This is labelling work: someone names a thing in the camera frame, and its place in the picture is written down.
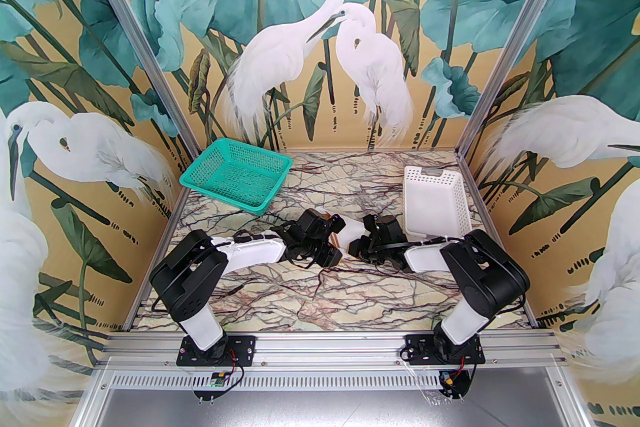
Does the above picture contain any white paper napkin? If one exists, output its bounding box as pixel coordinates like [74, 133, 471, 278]
[327, 215, 372, 258]

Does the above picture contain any white perforated plastic basket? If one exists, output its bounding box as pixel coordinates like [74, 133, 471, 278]
[404, 166, 475, 240]

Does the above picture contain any green plastic mesh basket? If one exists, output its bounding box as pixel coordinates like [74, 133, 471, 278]
[179, 138, 294, 217]

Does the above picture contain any slotted grey metal panel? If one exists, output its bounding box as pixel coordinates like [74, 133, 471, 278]
[74, 367, 596, 427]

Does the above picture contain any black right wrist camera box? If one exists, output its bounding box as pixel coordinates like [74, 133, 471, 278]
[375, 216, 402, 240]

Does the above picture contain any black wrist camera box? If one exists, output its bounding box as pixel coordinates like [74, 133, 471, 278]
[375, 216, 402, 240]
[299, 209, 326, 236]

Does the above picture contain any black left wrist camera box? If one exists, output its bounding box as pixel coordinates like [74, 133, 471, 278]
[299, 209, 326, 236]

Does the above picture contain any aluminium front frame rail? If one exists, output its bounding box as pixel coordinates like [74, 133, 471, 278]
[97, 332, 571, 368]

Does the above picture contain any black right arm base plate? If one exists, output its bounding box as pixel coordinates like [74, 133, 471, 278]
[404, 334, 487, 365]

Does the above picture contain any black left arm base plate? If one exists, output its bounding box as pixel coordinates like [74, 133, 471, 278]
[179, 335, 257, 366]

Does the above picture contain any aluminium corner post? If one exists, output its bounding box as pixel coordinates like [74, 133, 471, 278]
[64, 0, 207, 156]
[456, 0, 592, 156]

